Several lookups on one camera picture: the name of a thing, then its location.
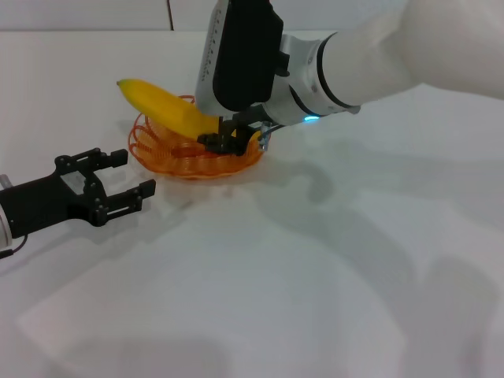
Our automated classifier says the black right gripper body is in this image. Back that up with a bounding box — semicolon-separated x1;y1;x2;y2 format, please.
219;103;273;132

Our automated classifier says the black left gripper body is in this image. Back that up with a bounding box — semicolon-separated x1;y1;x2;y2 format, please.
0;148;110;239

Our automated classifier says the orange plastic woven basket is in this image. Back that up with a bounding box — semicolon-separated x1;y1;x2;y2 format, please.
128;94;265;182

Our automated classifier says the yellow banana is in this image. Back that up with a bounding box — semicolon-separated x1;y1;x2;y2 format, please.
116;78;261;145

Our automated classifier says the right gripper cable with connector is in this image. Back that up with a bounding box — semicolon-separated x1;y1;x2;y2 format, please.
258;121;285;153

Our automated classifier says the gripper cable with connector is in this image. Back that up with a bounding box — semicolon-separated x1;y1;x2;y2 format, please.
258;121;285;153
0;234;29;259

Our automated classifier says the left gripper cable with connector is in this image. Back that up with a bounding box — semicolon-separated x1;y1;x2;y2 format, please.
0;234;29;259

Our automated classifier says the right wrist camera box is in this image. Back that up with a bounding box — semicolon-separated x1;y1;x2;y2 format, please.
195;0;285;117

